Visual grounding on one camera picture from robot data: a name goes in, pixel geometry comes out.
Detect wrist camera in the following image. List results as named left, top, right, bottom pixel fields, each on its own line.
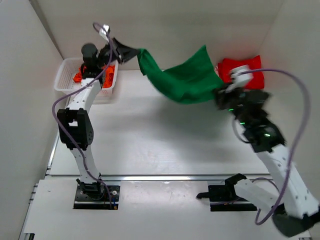
left=99, top=24, right=110, bottom=41
left=229, top=65, right=253, bottom=89

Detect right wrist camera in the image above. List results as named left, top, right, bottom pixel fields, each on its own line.
left=229, top=65, right=253, bottom=89

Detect red folded t shirt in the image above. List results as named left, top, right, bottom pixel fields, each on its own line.
left=217, top=55, right=265, bottom=90

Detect orange t shirt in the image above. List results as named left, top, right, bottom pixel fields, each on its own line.
left=73, top=64, right=116, bottom=89

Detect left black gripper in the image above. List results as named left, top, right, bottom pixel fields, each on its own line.
left=98, top=36, right=141, bottom=67

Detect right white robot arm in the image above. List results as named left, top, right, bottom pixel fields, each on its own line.
left=213, top=85, right=320, bottom=238

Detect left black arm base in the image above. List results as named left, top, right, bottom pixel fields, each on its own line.
left=73, top=184, right=121, bottom=211

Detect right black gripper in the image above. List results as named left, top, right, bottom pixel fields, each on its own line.
left=209, top=81, right=248, bottom=127

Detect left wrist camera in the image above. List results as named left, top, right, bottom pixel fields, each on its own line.
left=99, top=24, right=110, bottom=41

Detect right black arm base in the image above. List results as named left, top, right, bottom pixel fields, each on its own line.
left=196, top=173, right=257, bottom=212

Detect white plastic basket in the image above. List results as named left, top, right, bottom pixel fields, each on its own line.
left=54, top=57, right=119, bottom=98

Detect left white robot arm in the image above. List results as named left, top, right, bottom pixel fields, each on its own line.
left=53, top=38, right=140, bottom=201

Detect green t shirt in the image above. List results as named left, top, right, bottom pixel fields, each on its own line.
left=137, top=45, right=224, bottom=105

